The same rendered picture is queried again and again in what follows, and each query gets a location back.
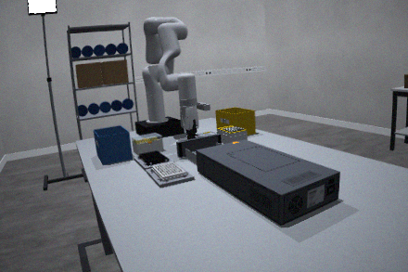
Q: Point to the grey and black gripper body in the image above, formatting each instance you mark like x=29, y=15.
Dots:
x=187, y=115

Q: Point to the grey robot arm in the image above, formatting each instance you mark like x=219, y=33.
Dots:
x=161, y=46

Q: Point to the yellow open-top box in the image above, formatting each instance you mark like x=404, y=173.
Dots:
x=242, y=118

